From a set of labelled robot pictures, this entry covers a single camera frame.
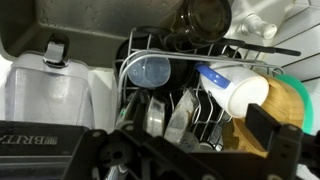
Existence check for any dark kitchen sink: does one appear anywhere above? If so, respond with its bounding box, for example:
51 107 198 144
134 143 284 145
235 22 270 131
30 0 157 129
0 0 188 68

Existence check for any green plate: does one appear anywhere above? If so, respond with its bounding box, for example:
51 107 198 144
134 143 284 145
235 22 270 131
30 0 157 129
274 73 315 136

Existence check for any white mug with blue handle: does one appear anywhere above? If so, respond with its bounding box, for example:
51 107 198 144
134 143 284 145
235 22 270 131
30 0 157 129
194 61 270 119

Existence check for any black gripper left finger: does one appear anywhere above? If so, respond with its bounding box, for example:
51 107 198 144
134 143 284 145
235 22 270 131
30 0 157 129
61 89 151 180

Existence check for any wire dish rack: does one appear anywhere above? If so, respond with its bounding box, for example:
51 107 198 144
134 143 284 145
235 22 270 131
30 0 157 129
113 28 284 154

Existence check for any clear water filter container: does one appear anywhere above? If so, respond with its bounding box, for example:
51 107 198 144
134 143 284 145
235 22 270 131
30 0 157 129
0 33 98 180

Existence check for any white soap dispenser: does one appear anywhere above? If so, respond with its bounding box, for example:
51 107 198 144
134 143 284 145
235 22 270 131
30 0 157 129
229 0 296 41

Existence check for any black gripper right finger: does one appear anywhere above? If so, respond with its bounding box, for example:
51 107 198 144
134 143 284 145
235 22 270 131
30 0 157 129
245 103 320 180

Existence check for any translucent blue plastic cup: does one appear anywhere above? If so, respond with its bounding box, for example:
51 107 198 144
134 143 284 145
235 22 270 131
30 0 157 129
127 56 172 89

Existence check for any dark glass jar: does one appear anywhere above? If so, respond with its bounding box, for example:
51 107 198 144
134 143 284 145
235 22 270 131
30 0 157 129
171 0 233 44

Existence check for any black long utensil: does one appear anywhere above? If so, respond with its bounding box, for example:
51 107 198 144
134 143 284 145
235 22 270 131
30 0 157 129
218 37 302 57

